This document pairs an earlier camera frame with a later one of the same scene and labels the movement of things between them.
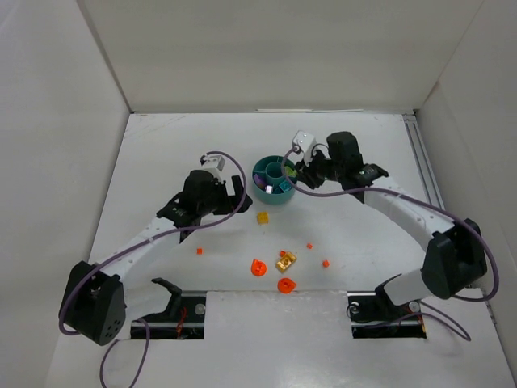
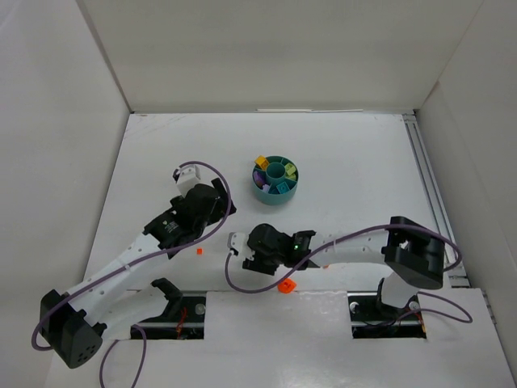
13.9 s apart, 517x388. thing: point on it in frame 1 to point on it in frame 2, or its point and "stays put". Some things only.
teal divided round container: [270, 183] stays put
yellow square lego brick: [262, 217] to [262, 162]
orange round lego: [286, 285] stays put
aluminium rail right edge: [422, 164] stays put
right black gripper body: [312, 171] to [251, 260]
